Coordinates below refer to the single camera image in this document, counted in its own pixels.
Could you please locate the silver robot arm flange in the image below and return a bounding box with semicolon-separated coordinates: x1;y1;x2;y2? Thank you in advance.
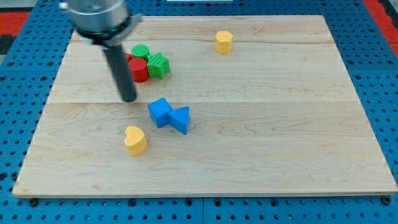
58;0;142;49

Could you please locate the wooden board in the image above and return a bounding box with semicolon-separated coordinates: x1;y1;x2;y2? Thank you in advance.
12;15;397;198

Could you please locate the yellow hexagon block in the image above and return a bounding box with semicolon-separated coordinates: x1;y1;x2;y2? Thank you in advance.
215;30;234;54

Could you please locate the blue triangle block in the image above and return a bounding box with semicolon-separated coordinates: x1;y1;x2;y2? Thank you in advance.
168;106;190;135

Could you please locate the blue cube block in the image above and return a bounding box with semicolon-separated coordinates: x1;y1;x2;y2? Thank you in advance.
148;98;173;128

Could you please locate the green star block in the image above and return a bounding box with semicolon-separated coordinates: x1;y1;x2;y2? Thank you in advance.
147;52;170;80

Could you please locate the yellow heart block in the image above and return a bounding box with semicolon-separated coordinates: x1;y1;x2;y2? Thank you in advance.
124;126;148;156

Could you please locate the red cylinder block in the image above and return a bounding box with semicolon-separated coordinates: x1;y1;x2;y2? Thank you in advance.
127;58;149;83

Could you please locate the green cylinder block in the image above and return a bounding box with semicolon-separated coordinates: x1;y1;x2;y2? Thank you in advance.
131;44;150;62

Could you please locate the small red block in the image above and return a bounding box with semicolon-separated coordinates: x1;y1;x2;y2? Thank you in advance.
125;53;132;62

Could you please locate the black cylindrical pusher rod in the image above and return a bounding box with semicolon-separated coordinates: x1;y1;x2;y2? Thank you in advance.
103;45;137;103

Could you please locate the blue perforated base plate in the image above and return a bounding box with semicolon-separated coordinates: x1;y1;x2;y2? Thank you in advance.
1;1;397;223

